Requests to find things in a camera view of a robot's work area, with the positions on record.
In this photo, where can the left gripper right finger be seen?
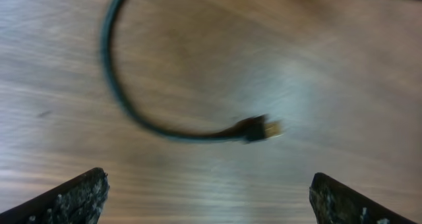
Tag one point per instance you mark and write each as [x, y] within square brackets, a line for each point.
[335, 203]

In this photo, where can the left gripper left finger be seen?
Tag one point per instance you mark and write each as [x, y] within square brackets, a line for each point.
[78, 201]

